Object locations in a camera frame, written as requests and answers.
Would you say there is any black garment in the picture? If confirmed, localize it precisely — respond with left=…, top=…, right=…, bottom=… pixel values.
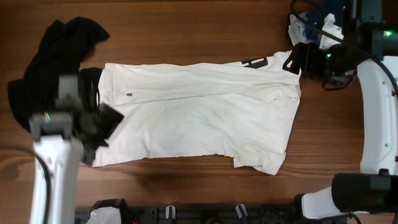
left=7, top=17, right=109, bottom=131

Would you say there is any white t-shirt with black print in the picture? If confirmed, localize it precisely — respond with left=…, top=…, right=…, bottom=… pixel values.
left=93, top=52, right=301, bottom=175

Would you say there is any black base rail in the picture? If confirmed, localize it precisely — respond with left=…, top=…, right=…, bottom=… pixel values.
left=74, top=203, right=349, bottom=224

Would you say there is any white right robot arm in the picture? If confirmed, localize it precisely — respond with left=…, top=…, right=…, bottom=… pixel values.
left=283, top=43, right=397, bottom=222

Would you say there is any light grey garment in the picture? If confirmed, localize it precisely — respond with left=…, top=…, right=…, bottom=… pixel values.
left=287, top=14, right=320, bottom=46

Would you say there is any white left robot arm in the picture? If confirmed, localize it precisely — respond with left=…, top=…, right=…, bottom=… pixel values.
left=29, top=103, right=124, bottom=223

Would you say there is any blue garment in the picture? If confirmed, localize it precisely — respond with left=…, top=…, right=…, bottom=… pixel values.
left=302, top=0, right=346, bottom=44

